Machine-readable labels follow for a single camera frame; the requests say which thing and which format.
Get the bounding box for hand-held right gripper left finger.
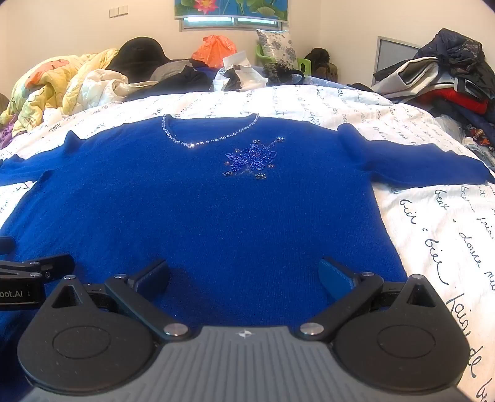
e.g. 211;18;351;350
49;258;190;341

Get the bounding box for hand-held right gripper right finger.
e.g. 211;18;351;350
299;257;438;341

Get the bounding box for blue beaded sweater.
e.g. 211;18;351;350
0;112;490;402

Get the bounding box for pile of clothes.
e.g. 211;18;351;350
373;28;495;130

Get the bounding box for white script-printed bed sheet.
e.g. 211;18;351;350
0;83;495;402

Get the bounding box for purple cloth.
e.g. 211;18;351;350
0;115;19;151

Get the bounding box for yellow floral quilt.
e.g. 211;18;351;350
0;48;120;137

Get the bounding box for white cloth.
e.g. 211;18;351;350
79;70;156;106

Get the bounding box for black fuzzy earmuffs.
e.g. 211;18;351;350
263;61;305;84

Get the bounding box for dark brown bag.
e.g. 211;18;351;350
305;47;338;83

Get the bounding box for green plastic chair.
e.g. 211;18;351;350
255;44;312;74

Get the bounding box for black hat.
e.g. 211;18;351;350
105;36;171;83

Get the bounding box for clear plastic packets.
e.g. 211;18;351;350
211;50;268;92

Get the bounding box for grey framed panel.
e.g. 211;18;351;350
372;36;423;88

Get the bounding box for orange plastic bag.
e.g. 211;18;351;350
191;35;237;69

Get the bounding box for floral pillow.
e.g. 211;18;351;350
256;29;299;71

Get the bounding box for window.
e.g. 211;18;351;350
179;15;290;34

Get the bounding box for lotus print roller blind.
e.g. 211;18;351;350
174;0;289;20

